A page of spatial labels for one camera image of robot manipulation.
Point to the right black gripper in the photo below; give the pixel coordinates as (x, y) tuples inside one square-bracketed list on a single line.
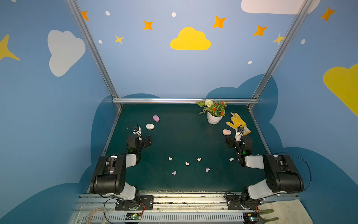
[(231, 141)]

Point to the yellow work glove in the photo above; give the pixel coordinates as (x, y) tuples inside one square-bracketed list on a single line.
[(236, 122)]

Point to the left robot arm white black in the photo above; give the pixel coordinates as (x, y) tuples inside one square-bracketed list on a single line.
[(110, 173)]

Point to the pink earbud charging case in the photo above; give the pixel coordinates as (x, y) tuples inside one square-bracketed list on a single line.
[(226, 132)]

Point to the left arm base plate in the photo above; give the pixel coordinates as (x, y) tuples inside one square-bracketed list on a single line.
[(138, 203)]

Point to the white earbud charging case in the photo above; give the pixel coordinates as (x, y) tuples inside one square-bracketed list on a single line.
[(149, 126)]

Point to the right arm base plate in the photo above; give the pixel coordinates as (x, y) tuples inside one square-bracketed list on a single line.
[(234, 202)]

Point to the purple earbud charging case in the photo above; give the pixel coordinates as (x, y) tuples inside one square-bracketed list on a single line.
[(156, 118)]

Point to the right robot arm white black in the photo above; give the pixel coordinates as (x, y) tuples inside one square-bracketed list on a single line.
[(281, 174)]

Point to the beige cloth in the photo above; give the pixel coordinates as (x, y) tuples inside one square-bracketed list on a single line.
[(284, 212)]

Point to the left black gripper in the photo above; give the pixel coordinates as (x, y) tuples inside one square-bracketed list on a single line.
[(145, 141)]

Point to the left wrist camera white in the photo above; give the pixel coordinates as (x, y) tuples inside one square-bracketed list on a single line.
[(137, 131)]

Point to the white potted flower plant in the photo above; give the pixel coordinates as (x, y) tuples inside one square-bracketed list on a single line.
[(214, 109)]

